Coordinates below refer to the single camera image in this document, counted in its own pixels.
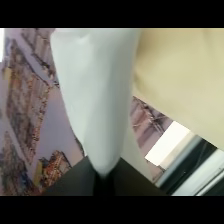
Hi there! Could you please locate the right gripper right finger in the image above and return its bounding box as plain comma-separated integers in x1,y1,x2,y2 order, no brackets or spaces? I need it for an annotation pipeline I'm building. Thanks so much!
109,157,168,197

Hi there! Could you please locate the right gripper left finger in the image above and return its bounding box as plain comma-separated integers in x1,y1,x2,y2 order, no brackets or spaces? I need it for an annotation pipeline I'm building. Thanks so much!
42,155,101,197

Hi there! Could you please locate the white garment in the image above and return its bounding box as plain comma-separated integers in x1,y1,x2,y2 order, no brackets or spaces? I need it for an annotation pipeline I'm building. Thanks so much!
49,27,143,178

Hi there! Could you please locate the beige garment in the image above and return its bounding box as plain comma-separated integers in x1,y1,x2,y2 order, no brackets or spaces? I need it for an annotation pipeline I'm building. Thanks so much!
120,27,224,181

